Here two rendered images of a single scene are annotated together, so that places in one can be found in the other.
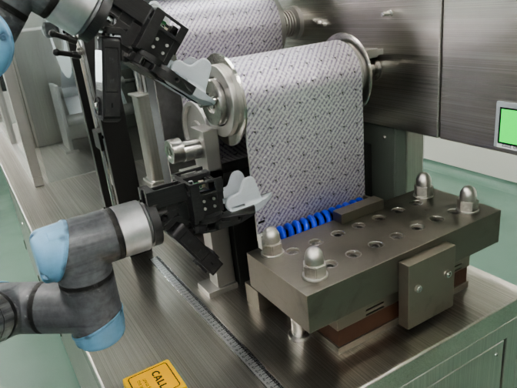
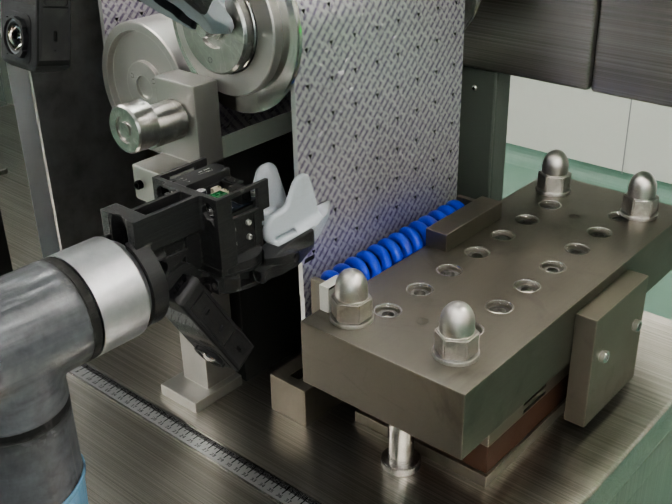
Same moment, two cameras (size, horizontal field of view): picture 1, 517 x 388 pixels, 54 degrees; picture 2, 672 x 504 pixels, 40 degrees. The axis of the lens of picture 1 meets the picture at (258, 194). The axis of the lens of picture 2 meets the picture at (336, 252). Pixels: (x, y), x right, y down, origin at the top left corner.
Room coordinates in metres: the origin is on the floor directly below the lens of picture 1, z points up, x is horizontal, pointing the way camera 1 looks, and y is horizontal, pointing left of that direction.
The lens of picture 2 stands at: (0.09, 0.22, 1.42)
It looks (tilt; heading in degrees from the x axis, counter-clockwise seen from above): 27 degrees down; 340
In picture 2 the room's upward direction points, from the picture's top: 1 degrees counter-clockwise
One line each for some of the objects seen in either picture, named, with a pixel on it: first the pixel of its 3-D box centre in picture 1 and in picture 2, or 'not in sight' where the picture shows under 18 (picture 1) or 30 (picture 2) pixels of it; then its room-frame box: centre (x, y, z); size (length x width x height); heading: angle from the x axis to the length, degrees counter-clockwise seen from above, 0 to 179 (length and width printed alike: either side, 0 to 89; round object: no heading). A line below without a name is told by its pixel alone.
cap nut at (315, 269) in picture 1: (314, 261); (457, 328); (0.62, -0.07, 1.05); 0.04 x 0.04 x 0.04
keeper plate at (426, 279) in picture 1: (428, 285); (609, 348); (0.66, -0.24, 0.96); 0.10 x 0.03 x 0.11; 119
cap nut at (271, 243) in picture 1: (271, 239); (351, 293); (0.70, -0.01, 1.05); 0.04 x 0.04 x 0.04
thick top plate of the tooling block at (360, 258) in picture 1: (378, 246); (512, 288); (0.73, -0.18, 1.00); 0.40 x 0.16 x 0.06; 119
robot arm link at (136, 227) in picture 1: (131, 226); (95, 293); (0.67, 0.19, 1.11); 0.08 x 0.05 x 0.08; 29
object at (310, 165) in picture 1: (311, 172); (385, 158); (0.82, -0.09, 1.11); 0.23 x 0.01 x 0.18; 119
